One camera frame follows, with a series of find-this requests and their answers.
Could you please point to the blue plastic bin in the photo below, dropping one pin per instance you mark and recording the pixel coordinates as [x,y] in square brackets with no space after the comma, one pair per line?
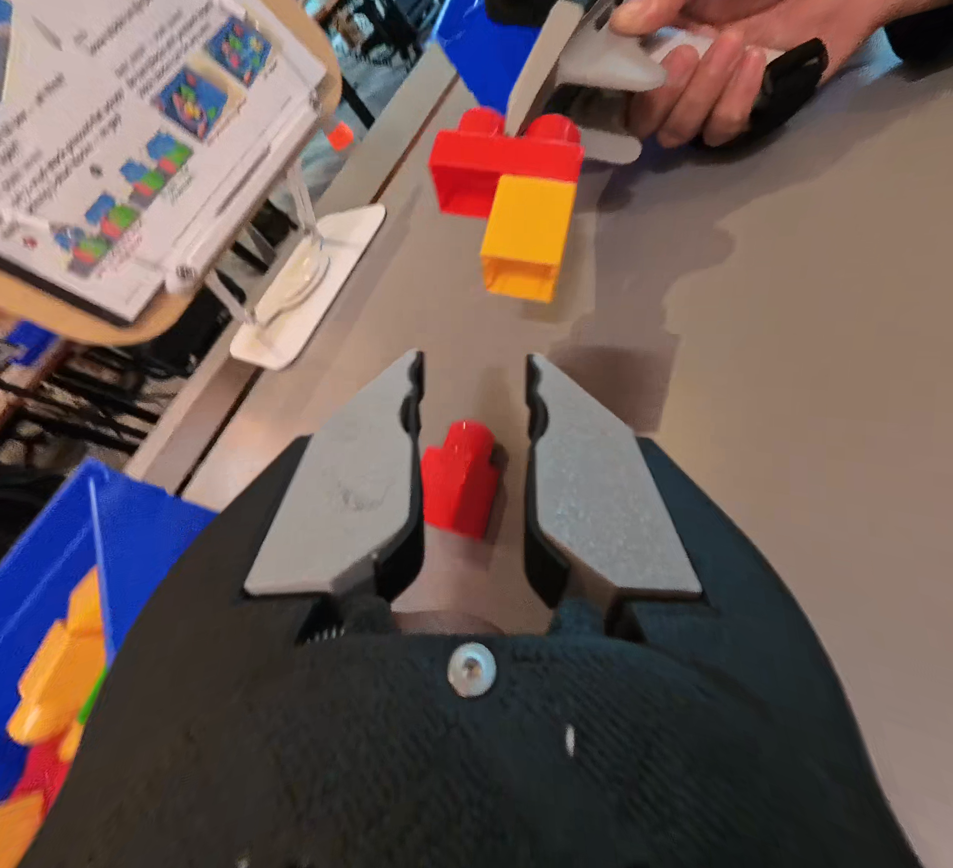
[476,42]
[141,533]

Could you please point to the red two-stud block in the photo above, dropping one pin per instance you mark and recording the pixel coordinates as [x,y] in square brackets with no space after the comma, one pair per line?
[491,157]

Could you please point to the red building block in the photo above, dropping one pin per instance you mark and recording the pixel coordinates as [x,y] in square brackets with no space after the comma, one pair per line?
[41,771]

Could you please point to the orange single-stud block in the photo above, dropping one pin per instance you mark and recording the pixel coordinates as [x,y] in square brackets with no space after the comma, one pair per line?
[528,235]

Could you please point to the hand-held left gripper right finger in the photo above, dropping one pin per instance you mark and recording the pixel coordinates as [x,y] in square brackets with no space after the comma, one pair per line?
[610,518]

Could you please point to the pile of orange blocks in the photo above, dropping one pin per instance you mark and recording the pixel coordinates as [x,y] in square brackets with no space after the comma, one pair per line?
[63,667]

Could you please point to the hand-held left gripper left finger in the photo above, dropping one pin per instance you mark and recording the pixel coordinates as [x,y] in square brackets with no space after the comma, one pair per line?
[335,511]

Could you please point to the red single-stud block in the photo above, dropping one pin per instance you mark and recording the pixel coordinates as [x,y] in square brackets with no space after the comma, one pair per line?
[458,481]

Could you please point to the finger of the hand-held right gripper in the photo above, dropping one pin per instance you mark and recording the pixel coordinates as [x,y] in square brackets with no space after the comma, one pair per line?
[610,147]
[551,64]

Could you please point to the orange traffic cone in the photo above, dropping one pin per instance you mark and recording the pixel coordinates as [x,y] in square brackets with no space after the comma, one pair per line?
[340,136]

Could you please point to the instruction sheet on stand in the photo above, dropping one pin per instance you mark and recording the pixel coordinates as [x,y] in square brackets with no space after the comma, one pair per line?
[298,12]

